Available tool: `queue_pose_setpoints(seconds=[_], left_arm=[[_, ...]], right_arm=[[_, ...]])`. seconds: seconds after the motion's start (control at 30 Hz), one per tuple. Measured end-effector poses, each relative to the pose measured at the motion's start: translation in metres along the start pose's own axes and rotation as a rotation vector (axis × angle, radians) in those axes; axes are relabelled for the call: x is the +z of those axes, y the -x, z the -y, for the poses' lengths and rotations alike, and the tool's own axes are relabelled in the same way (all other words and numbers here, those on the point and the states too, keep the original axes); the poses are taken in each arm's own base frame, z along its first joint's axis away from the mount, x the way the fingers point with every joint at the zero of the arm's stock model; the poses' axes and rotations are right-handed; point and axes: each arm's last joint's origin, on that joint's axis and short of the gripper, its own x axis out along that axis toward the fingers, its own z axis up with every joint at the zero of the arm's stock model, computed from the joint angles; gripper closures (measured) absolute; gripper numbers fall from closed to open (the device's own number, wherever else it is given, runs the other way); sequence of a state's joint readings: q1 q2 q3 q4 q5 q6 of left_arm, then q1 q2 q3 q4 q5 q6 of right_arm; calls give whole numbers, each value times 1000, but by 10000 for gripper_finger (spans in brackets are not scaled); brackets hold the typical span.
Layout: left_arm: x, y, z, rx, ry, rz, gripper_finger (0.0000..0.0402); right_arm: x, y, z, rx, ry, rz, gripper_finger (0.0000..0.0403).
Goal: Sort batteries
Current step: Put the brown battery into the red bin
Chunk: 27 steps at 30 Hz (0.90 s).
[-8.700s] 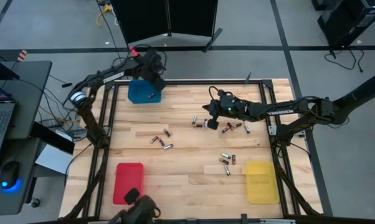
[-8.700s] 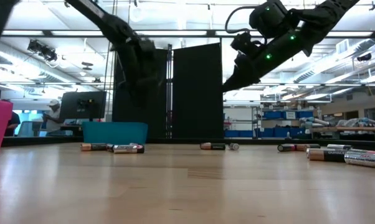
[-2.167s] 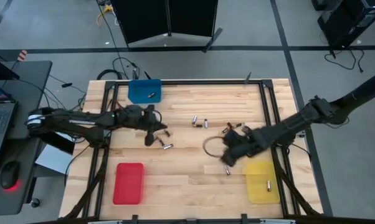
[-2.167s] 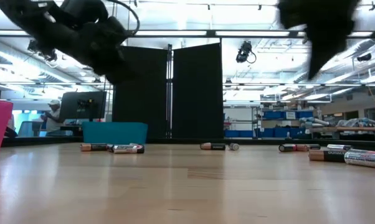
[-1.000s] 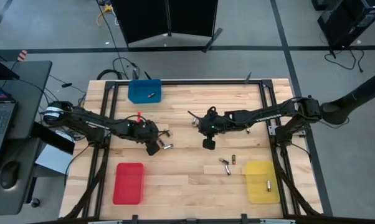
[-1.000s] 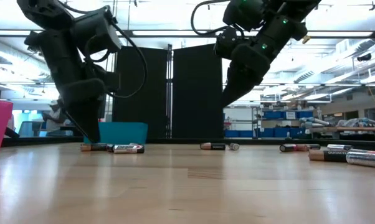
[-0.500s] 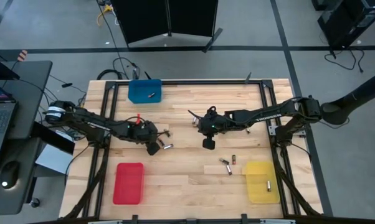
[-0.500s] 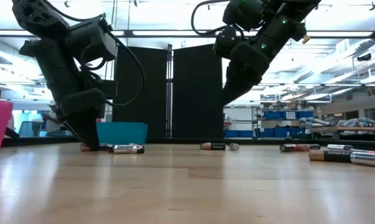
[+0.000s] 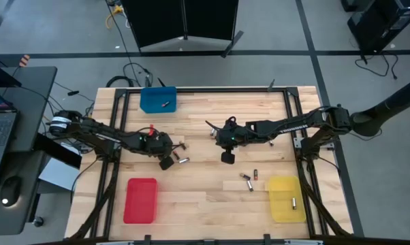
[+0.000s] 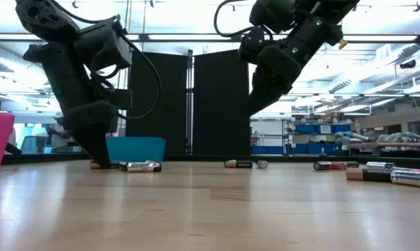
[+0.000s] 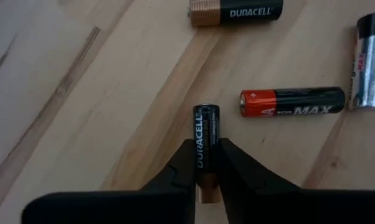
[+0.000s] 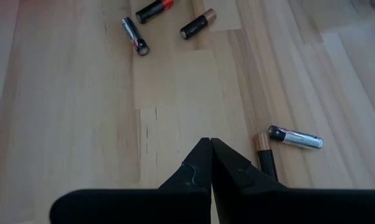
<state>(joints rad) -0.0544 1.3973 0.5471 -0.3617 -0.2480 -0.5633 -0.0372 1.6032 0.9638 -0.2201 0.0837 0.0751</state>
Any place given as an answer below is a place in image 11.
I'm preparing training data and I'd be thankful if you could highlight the silver AA battery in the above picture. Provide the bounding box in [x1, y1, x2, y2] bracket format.
[348, 11, 375, 110]

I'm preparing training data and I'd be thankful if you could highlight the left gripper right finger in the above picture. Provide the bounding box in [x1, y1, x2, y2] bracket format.
[220, 138, 375, 224]

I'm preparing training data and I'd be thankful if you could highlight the red black AA battery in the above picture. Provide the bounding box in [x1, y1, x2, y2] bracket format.
[239, 86, 346, 118]

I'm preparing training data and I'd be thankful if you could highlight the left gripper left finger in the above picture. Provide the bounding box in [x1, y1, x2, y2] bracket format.
[21, 138, 197, 224]

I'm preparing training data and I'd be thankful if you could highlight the black copper Duracell battery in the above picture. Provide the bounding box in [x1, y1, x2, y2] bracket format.
[187, 0, 284, 27]
[192, 103, 222, 205]

